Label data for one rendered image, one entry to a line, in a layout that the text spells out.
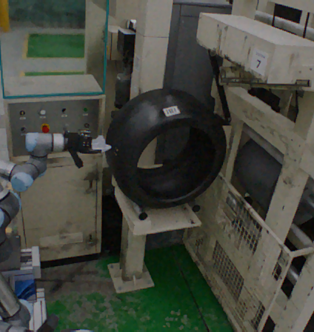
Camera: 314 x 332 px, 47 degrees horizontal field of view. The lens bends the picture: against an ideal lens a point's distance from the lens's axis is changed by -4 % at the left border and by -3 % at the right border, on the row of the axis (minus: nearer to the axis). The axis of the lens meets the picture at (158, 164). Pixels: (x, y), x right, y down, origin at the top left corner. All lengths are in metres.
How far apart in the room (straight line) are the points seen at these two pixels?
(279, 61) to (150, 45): 0.68
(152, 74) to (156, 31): 0.21
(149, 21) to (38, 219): 1.40
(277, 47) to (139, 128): 0.63
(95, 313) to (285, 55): 1.88
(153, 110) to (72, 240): 1.33
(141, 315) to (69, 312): 0.46
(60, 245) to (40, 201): 0.41
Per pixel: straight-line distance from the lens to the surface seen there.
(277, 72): 1.39
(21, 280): 1.94
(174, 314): 2.54
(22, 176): 1.49
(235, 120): 2.14
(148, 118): 1.55
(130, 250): 2.44
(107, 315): 2.50
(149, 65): 1.83
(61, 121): 2.17
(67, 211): 2.45
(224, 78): 1.88
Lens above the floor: 2.01
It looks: 30 degrees down
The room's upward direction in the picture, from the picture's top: 7 degrees clockwise
